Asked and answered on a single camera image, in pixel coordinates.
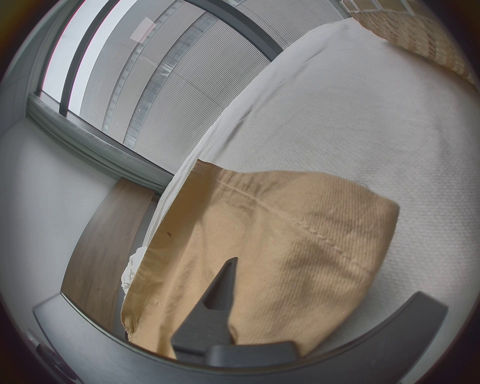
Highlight round woven basket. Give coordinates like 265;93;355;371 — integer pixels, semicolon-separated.
340;0;480;91

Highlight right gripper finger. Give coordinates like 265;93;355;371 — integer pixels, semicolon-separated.
171;257;239;358

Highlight tan shorts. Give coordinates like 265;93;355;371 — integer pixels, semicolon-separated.
120;158;400;361

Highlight bed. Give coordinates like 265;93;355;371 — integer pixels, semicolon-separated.
60;17;480;357

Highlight white garment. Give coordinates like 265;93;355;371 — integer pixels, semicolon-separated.
121;245;147;299

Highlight window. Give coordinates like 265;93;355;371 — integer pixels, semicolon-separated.
40;0;351;177

